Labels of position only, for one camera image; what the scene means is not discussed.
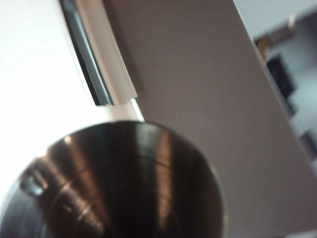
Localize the gold metal jigger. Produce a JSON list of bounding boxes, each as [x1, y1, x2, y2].
[[0, 120, 228, 238]]

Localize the wide brown desk partition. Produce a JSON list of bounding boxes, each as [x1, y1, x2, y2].
[[103, 0, 317, 238]]

